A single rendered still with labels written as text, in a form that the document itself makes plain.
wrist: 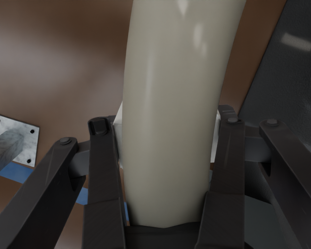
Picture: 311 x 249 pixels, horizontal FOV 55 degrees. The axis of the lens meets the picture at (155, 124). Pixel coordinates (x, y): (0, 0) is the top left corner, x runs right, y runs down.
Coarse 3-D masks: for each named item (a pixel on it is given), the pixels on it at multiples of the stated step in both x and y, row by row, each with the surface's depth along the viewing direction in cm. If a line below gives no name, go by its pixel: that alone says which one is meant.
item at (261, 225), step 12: (252, 204) 119; (264, 204) 122; (252, 216) 112; (264, 216) 114; (276, 216) 118; (252, 228) 106; (264, 228) 108; (276, 228) 110; (252, 240) 100; (264, 240) 102; (276, 240) 104
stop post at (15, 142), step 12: (0, 120) 124; (12, 120) 124; (0, 132) 127; (12, 132) 126; (24, 132) 125; (36, 132) 125; (0, 144) 116; (12, 144) 119; (24, 144) 128; (36, 144) 127; (0, 156) 111; (12, 156) 121; (24, 156) 130; (36, 156) 130; (0, 168) 114
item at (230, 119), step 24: (240, 120) 16; (240, 144) 13; (216, 168) 12; (240, 168) 12; (216, 192) 10; (240, 192) 10; (216, 216) 9; (240, 216) 9; (216, 240) 8; (240, 240) 8
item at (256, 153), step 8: (224, 112) 18; (232, 112) 18; (248, 128) 16; (256, 128) 16; (248, 136) 15; (256, 136) 15; (248, 144) 15; (256, 144) 15; (264, 144) 15; (248, 152) 15; (256, 152) 15; (264, 152) 15; (248, 160) 16; (256, 160) 15; (264, 160) 15
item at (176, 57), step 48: (144, 0) 7; (192, 0) 7; (240, 0) 7; (144, 48) 8; (192, 48) 7; (144, 96) 8; (192, 96) 8; (144, 144) 9; (192, 144) 9; (144, 192) 9; (192, 192) 9
